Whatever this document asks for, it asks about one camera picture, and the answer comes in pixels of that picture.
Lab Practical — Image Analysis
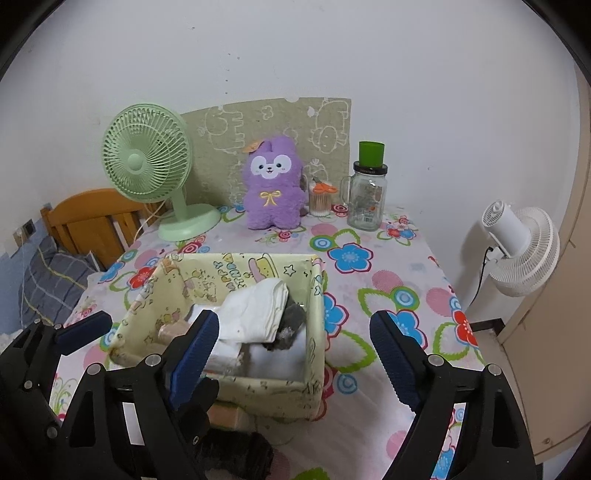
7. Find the purple plush toy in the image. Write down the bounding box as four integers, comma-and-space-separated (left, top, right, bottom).
242, 135, 309, 230

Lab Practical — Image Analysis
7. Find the clear zip bag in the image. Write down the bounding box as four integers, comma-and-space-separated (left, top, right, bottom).
205, 342, 245, 374

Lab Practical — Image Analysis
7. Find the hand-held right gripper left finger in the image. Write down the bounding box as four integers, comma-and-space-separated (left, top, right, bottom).
55, 311, 221, 480

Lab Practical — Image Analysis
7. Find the black fan cable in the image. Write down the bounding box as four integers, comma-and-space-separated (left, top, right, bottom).
468, 247, 495, 319

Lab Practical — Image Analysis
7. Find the glass mug jar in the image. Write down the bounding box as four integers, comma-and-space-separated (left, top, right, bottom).
340, 161, 389, 229

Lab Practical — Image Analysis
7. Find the green fan cable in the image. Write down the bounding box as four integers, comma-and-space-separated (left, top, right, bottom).
139, 200, 169, 236

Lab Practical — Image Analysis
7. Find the green desk fan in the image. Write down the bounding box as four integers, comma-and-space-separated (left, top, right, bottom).
102, 104, 221, 241

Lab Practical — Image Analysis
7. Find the clear cotton swab jar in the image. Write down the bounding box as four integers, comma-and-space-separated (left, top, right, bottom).
308, 178, 335, 217

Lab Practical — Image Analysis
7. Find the white cloth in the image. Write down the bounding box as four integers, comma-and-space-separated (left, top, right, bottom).
217, 279, 289, 344

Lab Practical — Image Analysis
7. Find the white fan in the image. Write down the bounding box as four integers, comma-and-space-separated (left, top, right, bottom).
480, 199, 560, 297

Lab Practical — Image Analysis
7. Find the grey fuzzy sock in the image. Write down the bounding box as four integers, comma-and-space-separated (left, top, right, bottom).
265, 300, 308, 354

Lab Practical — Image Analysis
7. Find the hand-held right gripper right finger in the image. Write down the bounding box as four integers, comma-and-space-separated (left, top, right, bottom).
368, 310, 539, 480

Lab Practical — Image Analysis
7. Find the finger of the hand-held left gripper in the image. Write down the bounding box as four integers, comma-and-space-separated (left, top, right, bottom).
178, 377, 221, 459
0, 311, 114, 480

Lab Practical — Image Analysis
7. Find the grey plaid pillow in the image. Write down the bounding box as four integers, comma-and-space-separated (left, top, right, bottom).
18, 235, 90, 333

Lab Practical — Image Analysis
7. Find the wooden bed headboard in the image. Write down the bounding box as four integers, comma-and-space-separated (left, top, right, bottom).
41, 188, 160, 271

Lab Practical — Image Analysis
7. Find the pale yellow fabric storage box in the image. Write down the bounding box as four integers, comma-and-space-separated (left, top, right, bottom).
107, 251, 328, 421

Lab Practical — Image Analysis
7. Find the black plastic bag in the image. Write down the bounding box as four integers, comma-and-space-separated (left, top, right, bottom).
194, 431, 275, 480

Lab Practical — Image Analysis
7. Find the floral tablecloth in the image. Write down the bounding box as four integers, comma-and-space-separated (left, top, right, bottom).
48, 203, 485, 480

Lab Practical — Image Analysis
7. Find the beige door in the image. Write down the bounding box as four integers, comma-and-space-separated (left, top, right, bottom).
496, 60, 591, 462

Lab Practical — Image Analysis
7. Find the green plastic cup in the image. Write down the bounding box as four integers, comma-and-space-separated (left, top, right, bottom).
359, 141, 387, 167

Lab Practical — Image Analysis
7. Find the beige cartoon felt board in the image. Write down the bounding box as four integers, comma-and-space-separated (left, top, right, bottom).
179, 96, 352, 208

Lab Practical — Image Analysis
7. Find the orange green tissue packet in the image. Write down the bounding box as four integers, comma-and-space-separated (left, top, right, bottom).
212, 401, 252, 430

